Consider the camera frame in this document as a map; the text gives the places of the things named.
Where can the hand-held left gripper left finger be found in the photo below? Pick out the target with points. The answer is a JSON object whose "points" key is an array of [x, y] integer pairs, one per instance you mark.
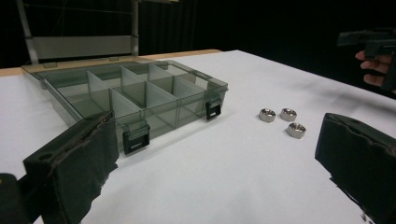
{"points": [[74, 165]]}

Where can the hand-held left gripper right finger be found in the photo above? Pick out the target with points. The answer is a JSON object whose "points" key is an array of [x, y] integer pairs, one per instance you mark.
{"points": [[361, 155]]}

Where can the silver hex nut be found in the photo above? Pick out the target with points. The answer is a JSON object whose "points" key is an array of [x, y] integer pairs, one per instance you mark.
{"points": [[296, 130], [288, 114], [267, 115]]}

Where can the clear grey compartment organizer box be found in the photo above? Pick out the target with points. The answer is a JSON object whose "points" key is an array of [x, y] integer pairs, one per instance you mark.
{"points": [[137, 96]]}

